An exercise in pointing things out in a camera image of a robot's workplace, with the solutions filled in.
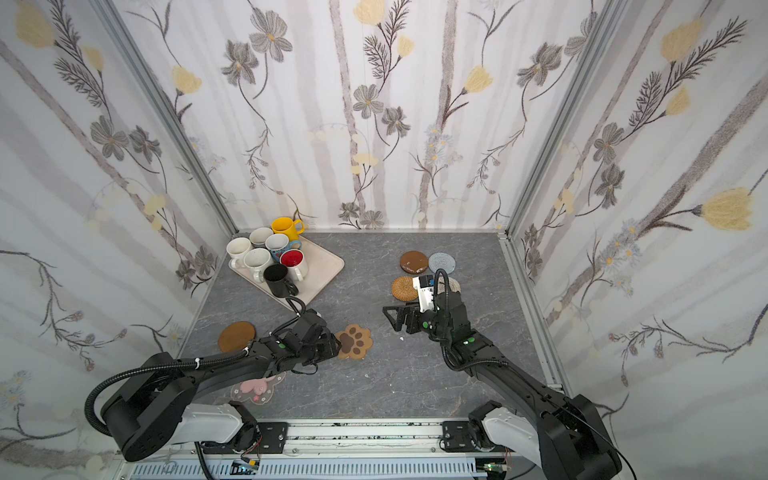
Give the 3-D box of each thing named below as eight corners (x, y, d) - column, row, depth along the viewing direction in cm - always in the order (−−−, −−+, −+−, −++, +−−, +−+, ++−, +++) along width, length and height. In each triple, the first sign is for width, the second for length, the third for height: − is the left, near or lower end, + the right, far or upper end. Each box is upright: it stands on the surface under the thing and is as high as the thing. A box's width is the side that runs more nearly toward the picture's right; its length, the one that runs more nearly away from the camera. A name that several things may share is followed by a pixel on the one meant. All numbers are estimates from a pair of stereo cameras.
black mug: (268, 297, 102) (260, 282, 95) (274, 279, 107) (266, 263, 100) (298, 297, 102) (292, 283, 95) (303, 279, 107) (297, 264, 100)
